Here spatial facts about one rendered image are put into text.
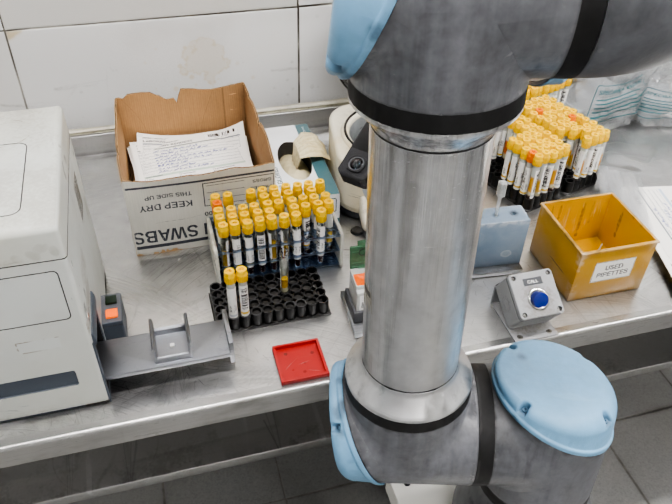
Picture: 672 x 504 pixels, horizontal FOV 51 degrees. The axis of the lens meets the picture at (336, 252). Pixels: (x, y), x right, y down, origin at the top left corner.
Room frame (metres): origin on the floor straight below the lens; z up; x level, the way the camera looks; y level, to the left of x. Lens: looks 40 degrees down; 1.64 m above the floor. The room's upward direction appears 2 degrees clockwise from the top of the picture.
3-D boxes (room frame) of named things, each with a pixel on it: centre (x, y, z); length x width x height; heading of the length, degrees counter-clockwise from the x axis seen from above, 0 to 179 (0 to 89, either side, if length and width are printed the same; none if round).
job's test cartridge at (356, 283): (0.75, -0.05, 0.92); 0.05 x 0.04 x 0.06; 15
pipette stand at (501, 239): (0.88, -0.25, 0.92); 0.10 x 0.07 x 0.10; 102
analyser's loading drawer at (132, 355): (0.63, 0.24, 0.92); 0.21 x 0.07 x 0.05; 107
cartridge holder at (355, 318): (0.75, -0.05, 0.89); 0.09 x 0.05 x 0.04; 15
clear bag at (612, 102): (1.40, -0.55, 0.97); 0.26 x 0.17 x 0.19; 121
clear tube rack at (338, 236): (0.87, 0.10, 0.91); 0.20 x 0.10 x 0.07; 107
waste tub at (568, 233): (0.87, -0.41, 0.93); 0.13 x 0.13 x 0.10; 16
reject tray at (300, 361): (0.65, 0.05, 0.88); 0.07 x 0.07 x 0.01; 17
